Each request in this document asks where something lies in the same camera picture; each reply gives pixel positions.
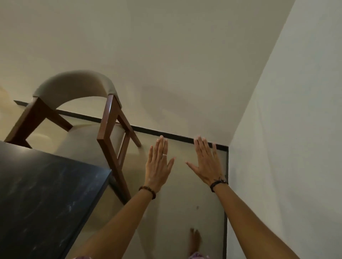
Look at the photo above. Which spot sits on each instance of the person's left hand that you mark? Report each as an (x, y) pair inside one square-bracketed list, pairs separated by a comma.
[(157, 170)]

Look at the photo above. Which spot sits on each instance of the person's right hand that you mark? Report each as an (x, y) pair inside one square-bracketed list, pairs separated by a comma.
[(209, 168)]

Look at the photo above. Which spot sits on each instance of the person's right little finger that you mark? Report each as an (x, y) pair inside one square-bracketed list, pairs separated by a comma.
[(215, 153)]

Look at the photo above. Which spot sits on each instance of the person's right thumb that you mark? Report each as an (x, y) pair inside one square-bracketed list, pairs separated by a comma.
[(193, 167)]

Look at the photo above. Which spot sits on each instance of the person's right middle finger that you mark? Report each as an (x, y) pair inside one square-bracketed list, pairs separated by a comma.
[(205, 149)]

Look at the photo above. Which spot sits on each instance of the person's left thumb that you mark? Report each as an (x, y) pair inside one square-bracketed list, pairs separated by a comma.
[(170, 162)]

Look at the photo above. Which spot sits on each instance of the person's right forearm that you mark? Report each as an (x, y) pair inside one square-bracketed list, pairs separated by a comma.
[(251, 224)]

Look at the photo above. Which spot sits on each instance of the person's left forearm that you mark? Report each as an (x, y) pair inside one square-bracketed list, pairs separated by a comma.
[(117, 224)]

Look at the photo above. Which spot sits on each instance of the person's bare foot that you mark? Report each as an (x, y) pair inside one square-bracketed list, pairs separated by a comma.
[(194, 240)]

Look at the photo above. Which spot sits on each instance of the wooden chair with beige upholstery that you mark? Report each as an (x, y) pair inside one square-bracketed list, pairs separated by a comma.
[(106, 125)]

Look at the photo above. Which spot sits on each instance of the pink patterned garment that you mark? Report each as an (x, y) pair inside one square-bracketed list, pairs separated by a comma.
[(199, 255)]

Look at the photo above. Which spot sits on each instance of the black marble table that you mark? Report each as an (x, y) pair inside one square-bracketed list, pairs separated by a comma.
[(40, 197)]

